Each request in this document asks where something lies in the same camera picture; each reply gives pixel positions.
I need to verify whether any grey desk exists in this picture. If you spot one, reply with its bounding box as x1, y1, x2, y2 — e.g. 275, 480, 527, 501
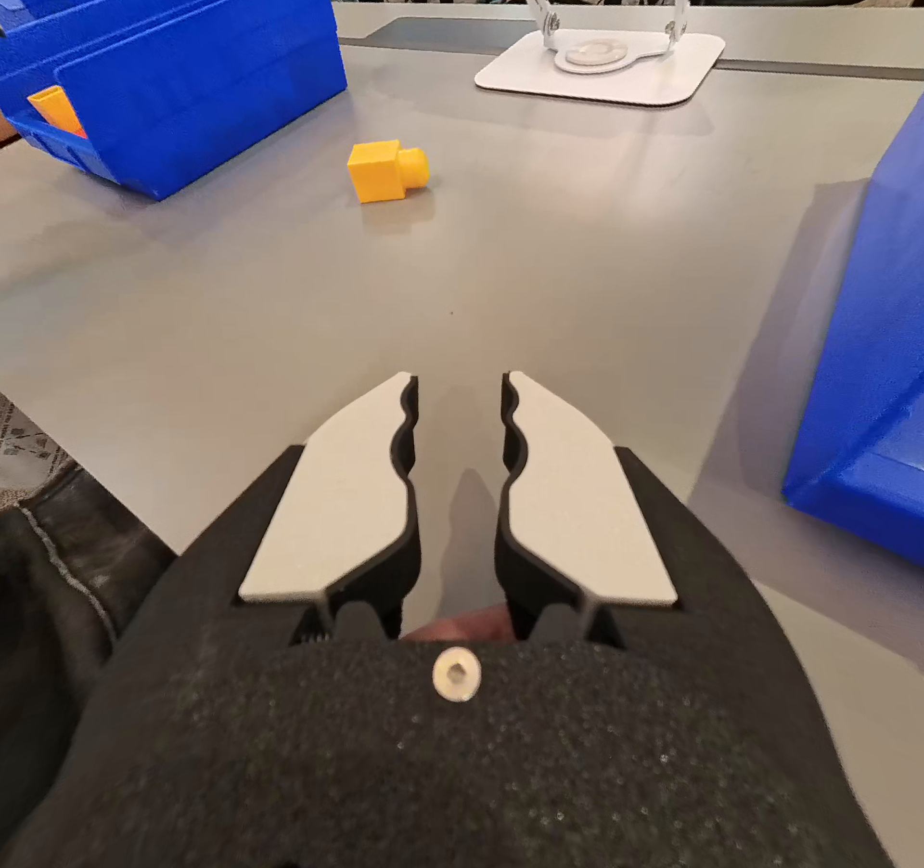
0, 1, 924, 868

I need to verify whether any dark grey desk mat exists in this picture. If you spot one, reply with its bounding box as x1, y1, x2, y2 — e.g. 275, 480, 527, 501
339, 14, 924, 83

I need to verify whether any yellow one-stud toy block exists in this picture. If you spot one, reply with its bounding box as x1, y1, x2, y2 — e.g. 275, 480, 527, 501
27, 86, 88, 138
346, 139, 432, 205

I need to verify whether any person's grey sweatshirt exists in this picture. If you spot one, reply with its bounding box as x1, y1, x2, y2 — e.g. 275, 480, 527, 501
0, 467, 178, 840

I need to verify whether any blue plastic bin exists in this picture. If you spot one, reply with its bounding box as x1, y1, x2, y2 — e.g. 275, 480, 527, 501
783, 91, 924, 569
0, 0, 349, 202

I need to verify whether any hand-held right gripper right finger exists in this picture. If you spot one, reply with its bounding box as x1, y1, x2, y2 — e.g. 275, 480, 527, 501
494, 370, 680, 641

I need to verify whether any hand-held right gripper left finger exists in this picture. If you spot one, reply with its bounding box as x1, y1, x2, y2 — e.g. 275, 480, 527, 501
237, 371, 422, 641

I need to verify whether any white tablet stand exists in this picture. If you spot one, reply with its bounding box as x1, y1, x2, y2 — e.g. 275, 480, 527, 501
474, 0, 726, 107

